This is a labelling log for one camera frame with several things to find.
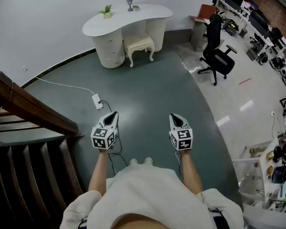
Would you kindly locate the black yellow machine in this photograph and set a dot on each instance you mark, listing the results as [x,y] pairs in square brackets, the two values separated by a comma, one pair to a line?
[230,27]

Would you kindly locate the white curved desk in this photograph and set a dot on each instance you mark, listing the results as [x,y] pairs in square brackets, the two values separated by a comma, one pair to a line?
[143,11]

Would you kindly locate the white shelf unit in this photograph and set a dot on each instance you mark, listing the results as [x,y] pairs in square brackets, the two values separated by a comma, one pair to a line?
[262,173]

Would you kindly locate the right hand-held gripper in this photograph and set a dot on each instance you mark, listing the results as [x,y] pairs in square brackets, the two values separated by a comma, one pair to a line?
[183,138]

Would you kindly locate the white power strip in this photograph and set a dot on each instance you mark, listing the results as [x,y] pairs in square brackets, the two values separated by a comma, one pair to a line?
[97,101]

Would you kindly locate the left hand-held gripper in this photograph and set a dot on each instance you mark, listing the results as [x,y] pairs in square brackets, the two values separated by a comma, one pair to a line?
[102,137]

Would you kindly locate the black cooking pot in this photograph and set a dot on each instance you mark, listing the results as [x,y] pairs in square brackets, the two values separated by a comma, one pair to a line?
[280,174]

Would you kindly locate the small low potted plant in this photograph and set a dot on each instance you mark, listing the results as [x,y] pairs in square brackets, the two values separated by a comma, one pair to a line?
[136,8]

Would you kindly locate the cream upholstered stool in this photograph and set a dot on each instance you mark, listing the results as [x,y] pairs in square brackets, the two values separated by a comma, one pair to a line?
[138,40]

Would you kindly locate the green plant in white pot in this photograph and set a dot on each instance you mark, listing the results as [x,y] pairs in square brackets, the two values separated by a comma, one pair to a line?
[107,13]

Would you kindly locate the person's left forearm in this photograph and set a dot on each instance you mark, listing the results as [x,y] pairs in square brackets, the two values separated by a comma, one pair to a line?
[97,173]

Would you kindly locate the person's left white shoe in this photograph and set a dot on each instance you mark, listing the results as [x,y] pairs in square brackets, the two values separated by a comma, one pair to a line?
[133,161]

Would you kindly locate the black office chair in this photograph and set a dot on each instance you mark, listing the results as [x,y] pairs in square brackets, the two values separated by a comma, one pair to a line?
[218,56]

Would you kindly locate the person's white shirt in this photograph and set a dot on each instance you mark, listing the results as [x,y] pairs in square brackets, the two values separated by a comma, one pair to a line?
[145,187]

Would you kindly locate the small grey lantern ornament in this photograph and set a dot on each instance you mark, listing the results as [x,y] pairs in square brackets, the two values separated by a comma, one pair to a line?
[129,5]

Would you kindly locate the row of black monitors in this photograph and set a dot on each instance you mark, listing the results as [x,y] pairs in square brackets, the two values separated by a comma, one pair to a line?
[255,13]

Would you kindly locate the person's right white shoe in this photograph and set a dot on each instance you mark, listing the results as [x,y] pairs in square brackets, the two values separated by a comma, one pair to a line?
[148,160]

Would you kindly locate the long white office desk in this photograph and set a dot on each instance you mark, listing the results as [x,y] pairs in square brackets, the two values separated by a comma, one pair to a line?
[250,25]

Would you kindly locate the person's right forearm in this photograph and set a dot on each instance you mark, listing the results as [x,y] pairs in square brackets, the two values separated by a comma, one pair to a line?
[190,173]

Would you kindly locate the pile of black white equipment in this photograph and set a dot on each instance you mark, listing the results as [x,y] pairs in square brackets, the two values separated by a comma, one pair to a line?
[276,63]

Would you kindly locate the white floor socket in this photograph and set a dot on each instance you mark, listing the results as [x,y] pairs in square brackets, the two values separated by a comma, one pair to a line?
[272,113]

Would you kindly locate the person's white shoe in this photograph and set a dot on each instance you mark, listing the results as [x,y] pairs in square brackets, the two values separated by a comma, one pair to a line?
[148,160]
[133,161]

